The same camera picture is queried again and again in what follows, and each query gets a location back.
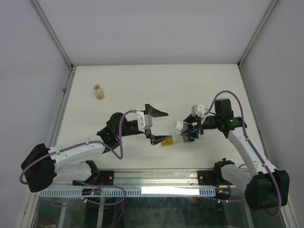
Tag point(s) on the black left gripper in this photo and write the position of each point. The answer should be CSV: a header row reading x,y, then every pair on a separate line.
x,y
154,138

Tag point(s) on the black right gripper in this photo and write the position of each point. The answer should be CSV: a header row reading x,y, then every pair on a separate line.
x,y
191,119

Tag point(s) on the weekly pill organizer strip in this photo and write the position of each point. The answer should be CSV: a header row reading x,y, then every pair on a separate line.
x,y
177,140

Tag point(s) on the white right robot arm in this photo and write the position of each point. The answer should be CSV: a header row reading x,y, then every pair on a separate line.
x,y
263,184

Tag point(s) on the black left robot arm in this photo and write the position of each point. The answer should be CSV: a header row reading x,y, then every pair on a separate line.
x,y
47,165

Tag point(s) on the clear glass bottle orange cap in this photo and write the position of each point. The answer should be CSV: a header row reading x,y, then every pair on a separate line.
x,y
99,92

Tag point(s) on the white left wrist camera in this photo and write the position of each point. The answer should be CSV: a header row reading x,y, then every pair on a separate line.
x,y
144,120

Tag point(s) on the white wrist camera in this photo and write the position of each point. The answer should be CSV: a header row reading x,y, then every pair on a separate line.
x,y
197,110
144,120

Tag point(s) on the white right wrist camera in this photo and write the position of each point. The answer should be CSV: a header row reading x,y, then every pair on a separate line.
x,y
197,110

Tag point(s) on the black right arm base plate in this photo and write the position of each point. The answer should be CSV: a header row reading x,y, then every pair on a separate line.
x,y
211,177

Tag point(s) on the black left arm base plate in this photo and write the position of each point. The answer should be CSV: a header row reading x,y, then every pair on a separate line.
x,y
103,178

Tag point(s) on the white slotted cable duct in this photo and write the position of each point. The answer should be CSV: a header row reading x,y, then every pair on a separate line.
x,y
128,192

